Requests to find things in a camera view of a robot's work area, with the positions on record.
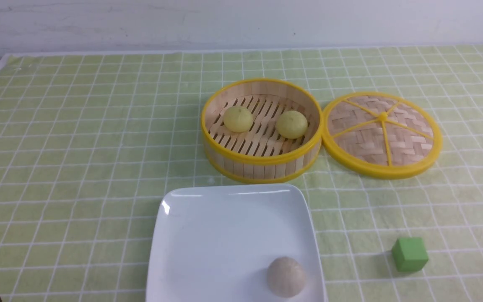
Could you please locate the yellow steamed bun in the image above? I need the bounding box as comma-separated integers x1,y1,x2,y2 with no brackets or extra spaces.
223,106,254,133
275,110,308,139

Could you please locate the white square plate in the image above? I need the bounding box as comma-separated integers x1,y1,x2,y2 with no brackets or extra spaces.
145,183,328,302

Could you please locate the grey brown steamed bun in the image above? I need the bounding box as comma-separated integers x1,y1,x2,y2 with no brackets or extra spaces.
266,256,307,298

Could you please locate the yellow rimmed bamboo steamer basket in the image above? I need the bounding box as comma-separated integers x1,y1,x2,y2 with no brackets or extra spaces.
200,78,323,184

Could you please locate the yellow rimmed bamboo steamer lid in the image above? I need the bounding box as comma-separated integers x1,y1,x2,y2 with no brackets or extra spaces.
322,92,443,180

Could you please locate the green checkered tablecloth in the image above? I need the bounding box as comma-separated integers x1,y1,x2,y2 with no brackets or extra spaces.
0,45,483,302

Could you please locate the green cube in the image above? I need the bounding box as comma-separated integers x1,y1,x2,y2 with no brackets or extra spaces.
391,237,429,273

